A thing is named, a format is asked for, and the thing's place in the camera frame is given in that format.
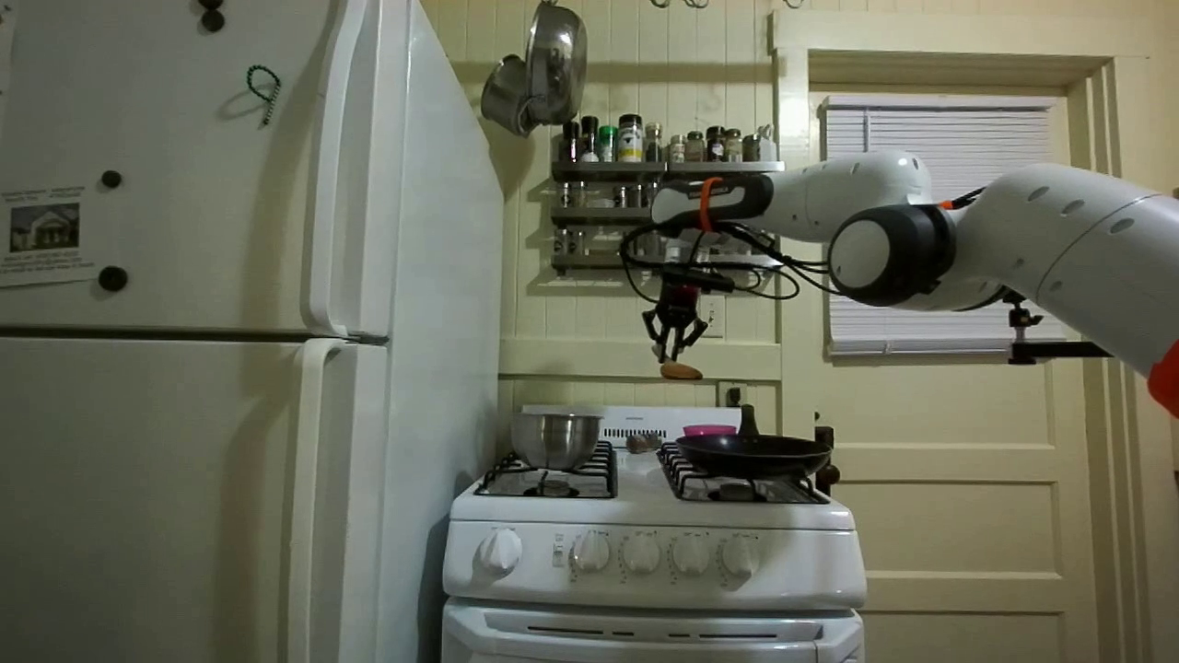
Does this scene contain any wall spice rack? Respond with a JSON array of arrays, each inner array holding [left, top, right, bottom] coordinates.
[[549, 112, 779, 272]]

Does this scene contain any cream panel door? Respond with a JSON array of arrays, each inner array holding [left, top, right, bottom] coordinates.
[[773, 49, 1136, 663]]

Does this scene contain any paper note on fridge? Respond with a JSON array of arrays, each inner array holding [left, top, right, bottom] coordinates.
[[0, 186, 96, 286]]

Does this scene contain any white gas stove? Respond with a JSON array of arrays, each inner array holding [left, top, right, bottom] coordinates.
[[441, 405, 867, 663]]

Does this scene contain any black frying pan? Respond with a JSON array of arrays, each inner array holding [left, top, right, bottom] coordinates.
[[673, 405, 834, 480]]

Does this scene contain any white window blind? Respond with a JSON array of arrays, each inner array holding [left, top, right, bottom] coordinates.
[[823, 101, 1065, 357]]

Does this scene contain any white refrigerator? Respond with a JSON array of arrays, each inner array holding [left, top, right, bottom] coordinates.
[[0, 0, 500, 663]]

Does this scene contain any hanging metal colander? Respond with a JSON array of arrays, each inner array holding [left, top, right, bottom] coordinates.
[[483, 0, 591, 136]]

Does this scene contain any steel saucepan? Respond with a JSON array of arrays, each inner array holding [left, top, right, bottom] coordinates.
[[511, 411, 602, 468]]

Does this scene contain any wooden spoon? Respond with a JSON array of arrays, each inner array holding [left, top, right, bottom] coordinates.
[[661, 359, 703, 378]]

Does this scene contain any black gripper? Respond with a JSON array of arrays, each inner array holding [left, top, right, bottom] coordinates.
[[641, 274, 709, 359]]

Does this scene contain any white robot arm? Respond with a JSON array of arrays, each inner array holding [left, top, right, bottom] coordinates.
[[651, 152, 1179, 411]]

